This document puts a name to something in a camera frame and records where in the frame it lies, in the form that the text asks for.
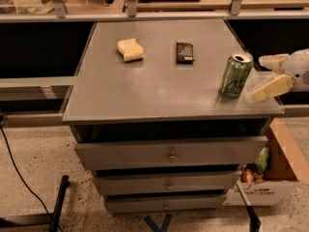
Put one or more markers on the bottom grey drawer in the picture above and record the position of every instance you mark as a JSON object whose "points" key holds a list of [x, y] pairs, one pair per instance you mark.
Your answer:
{"points": [[164, 203]]}

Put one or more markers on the green soda can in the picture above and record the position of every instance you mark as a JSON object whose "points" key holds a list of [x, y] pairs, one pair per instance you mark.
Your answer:
{"points": [[238, 68]]}

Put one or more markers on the black snack packet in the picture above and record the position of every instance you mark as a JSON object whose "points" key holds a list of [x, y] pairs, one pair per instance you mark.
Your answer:
{"points": [[184, 53]]}

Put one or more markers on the black handled tool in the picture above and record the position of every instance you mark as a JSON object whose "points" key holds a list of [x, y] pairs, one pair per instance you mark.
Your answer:
{"points": [[255, 222]]}

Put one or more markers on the green snack bag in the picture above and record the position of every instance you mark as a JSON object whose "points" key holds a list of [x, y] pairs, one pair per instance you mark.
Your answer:
{"points": [[261, 160]]}

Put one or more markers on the grey drawer cabinet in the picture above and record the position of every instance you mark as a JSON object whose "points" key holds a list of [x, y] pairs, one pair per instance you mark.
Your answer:
{"points": [[157, 98]]}

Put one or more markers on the grey drawer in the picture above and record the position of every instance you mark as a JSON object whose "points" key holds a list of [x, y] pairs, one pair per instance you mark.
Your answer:
{"points": [[165, 183], [164, 203], [169, 153]]}

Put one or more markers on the yellow sponge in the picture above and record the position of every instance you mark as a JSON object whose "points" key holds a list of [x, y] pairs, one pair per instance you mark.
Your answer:
{"points": [[131, 50]]}

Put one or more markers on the metal shelf rail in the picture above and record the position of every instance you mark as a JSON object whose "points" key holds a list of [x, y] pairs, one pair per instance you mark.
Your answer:
{"points": [[19, 11]]}

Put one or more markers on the orange items in box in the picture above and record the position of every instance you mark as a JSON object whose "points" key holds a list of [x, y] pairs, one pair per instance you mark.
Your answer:
{"points": [[252, 177]]}

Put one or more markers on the middle grey drawer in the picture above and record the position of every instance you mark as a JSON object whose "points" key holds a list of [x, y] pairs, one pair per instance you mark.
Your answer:
{"points": [[165, 183]]}

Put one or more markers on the black metal stand leg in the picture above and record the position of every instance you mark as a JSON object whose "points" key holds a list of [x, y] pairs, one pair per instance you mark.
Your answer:
{"points": [[52, 220]]}

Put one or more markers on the cardboard box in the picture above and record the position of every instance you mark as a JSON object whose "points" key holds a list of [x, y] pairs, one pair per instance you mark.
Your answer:
{"points": [[287, 168]]}

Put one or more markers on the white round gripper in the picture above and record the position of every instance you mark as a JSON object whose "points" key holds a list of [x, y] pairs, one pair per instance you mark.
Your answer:
{"points": [[298, 69]]}

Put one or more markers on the top grey drawer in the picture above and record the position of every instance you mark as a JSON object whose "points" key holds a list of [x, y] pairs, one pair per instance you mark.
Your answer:
{"points": [[169, 153]]}

